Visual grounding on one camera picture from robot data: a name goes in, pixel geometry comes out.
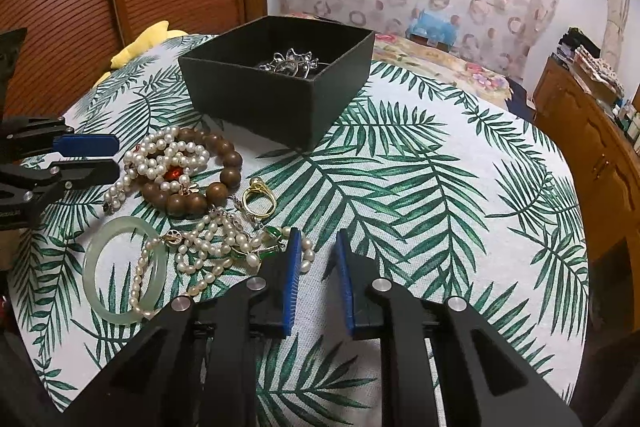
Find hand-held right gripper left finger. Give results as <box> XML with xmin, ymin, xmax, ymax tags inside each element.
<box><xmin>50</xmin><ymin>227</ymin><xmax>304</xmax><ymax>427</ymax></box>

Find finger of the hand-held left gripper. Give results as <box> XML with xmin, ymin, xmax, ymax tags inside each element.
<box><xmin>0</xmin><ymin>158</ymin><xmax>122</xmax><ymax>220</ymax></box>
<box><xmin>0</xmin><ymin>116</ymin><xmax>120</xmax><ymax>158</ymax></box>

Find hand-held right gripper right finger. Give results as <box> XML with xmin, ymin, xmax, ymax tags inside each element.
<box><xmin>333</xmin><ymin>228</ymin><xmax>587</xmax><ymax>427</ymax></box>

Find green stone silver pendant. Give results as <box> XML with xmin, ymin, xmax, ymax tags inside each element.
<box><xmin>244</xmin><ymin>227</ymin><xmax>287</xmax><ymax>266</ymax></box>

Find white pearl necklace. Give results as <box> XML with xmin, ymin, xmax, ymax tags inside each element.
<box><xmin>128</xmin><ymin>212</ymin><xmax>316</xmax><ymax>321</ymax></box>
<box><xmin>103</xmin><ymin>125</ymin><xmax>211</xmax><ymax>214</ymax></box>

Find pale green jade bangle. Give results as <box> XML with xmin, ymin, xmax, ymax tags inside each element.
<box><xmin>82</xmin><ymin>215</ymin><xmax>168</xmax><ymax>324</ymax></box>

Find brown wooden bead bracelet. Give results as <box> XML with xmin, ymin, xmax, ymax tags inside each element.
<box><xmin>141</xmin><ymin>128</ymin><xmax>243</xmax><ymax>219</ymax></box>

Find black jewelry box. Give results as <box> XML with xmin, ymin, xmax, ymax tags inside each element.
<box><xmin>178</xmin><ymin>15</ymin><xmax>376</xmax><ymax>153</ymax></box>

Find yellow plush toy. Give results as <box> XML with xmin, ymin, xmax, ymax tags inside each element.
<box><xmin>94</xmin><ymin>21</ymin><xmax>187</xmax><ymax>86</ymax></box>

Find silver ornate brooch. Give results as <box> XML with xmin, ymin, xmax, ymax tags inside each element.
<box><xmin>257</xmin><ymin>48</ymin><xmax>322</xmax><ymax>80</ymax></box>

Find floral bed blanket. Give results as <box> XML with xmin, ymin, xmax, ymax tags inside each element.
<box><xmin>299</xmin><ymin>11</ymin><xmax>517</xmax><ymax>108</ymax></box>

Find dark blue bed sheet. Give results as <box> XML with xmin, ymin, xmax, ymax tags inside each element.
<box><xmin>504</xmin><ymin>79</ymin><xmax>539</xmax><ymax>118</ymax></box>

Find wooden cabinet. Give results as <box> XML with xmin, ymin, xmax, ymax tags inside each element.
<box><xmin>532</xmin><ymin>56</ymin><xmax>640</xmax><ymax>324</ymax></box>

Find dark folded clothes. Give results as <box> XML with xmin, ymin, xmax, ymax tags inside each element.
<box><xmin>553</xmin><ymin>27</ymin><xmax>592</xmax><ymax>68</ymax></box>

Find small bottles group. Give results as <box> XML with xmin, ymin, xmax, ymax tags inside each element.
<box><xmin>613</xmin><ymin>99</ymin><xmax>640</xmax><ymax>134</ymax></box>

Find patterned folded cloth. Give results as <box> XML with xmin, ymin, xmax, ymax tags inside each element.
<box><xmin>574</xmin><ymin>44</ymin><xmax>625</xmax><ymax>94</ymax></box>

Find gold ring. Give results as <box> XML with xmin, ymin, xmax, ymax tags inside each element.
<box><xmin>242</xmin><ymin>176</ymin><xmax>278</xmax><ymax>218</ymax></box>

